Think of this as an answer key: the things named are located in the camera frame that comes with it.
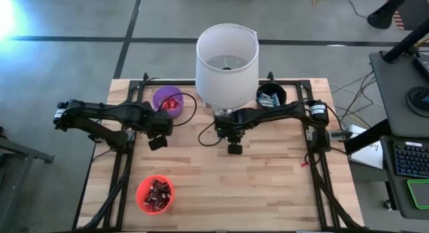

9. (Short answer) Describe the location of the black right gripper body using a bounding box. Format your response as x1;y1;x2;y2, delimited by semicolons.
219;125;246;156

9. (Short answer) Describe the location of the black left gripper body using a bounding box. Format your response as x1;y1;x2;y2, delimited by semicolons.
142;122;169;152

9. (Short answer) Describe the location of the purple plastic bucket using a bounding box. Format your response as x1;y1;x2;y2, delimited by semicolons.
152;85;184;119

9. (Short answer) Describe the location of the white shade silver table lamp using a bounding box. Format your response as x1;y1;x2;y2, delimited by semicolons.
194;23;259;117

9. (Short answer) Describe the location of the orange plastic bucket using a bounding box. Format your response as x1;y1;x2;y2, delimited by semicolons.
135;174;176;216

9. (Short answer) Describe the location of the black plastic bucket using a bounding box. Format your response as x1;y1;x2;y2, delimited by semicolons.
256;82;288;108

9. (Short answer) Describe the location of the grey metal stand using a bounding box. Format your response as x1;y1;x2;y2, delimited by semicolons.
0;125;55;233

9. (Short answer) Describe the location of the black desk support bar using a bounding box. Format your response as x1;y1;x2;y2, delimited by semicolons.
344;119;393;156

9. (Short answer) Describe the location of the white paper sheet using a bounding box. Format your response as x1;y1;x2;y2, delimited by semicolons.
348;125;385;170

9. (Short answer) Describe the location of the grey workstation desk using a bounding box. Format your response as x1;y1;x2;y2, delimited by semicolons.
368;50;429;220

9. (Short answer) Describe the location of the backlit black keyboard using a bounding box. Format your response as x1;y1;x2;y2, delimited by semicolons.
393;141;429;179

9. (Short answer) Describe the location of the black round device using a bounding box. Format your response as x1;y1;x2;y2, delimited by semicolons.
405;86;429;119

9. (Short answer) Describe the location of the green edged black pad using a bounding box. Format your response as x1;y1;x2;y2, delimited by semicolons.
406;178;429;210

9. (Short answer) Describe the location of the black stand leg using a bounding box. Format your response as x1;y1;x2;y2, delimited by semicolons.
366;0;414;30

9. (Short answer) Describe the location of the black stand tube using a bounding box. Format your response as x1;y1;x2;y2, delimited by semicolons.
381;17;429;64

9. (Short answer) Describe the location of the black desk device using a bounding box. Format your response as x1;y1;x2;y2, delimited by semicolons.
412;54;429;82

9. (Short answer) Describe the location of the red striped mat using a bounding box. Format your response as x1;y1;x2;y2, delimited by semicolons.
383;0;406;31

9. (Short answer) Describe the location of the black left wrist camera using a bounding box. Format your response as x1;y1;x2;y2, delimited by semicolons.
157;114;174;135

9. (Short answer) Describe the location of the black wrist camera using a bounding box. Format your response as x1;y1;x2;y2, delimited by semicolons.
157;114;174;135
214;115;229;137

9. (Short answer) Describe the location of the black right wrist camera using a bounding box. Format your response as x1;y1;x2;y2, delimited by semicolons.
214;115;229;137

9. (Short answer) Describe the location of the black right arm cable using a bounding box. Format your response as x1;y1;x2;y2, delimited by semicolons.
197;121;223;147

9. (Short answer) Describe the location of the black aluminium table frame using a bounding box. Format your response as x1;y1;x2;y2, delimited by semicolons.
72;78;361;233

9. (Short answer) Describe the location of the grey floor cable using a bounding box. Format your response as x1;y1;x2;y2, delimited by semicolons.
329;71;377;95

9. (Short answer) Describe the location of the black floor cable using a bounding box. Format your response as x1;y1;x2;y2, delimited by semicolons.
338;0;369;20

